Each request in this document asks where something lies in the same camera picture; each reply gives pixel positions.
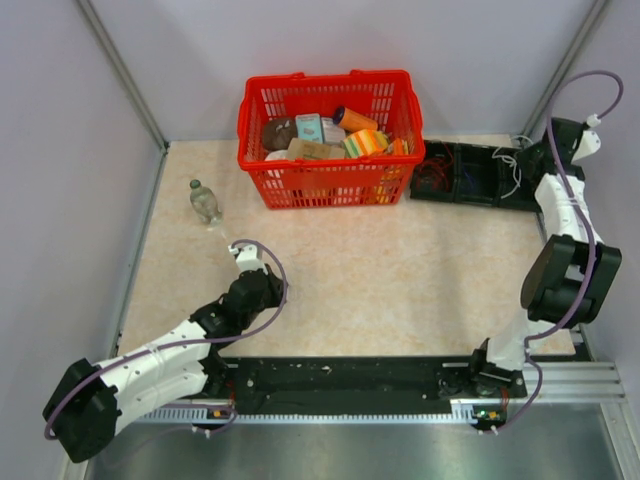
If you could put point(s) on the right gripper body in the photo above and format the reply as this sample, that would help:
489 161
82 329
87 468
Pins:
526 155

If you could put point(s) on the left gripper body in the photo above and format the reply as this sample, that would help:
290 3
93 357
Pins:
270 299

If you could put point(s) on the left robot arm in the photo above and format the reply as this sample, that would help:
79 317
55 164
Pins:
94 402

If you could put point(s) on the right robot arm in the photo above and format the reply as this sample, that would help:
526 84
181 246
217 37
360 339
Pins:
572 275

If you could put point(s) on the black three-compartment bin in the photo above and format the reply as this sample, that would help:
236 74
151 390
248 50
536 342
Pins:
463 173

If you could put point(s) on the clear plastic bottle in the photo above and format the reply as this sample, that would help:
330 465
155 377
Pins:
205 203

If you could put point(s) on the brown cardboard box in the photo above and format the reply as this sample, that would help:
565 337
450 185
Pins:
306 150

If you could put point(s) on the red plastic shopping basket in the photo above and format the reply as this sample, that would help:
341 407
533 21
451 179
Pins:
386 96

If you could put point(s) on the brown round bag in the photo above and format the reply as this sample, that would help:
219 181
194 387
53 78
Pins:
278 133

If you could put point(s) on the teal small box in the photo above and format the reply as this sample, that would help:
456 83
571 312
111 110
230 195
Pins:
309 127

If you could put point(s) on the striped yellow green sponge pack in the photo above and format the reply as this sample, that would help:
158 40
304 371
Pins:
365 143

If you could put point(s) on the white grey small box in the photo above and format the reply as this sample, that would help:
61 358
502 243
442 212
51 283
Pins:
332 134

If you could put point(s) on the orange cylindrical can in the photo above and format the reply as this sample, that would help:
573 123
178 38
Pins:
352 121

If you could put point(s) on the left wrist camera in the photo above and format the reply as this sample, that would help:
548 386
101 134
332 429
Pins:
248 258

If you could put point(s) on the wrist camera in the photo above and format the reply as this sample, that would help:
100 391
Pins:
589 142
248 258

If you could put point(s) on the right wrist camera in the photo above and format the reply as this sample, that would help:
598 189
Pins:
589 142

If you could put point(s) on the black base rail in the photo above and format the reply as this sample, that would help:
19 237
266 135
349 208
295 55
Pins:
356 385

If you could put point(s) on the grey slotted cable duct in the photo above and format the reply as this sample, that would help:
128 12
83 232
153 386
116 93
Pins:
209 415

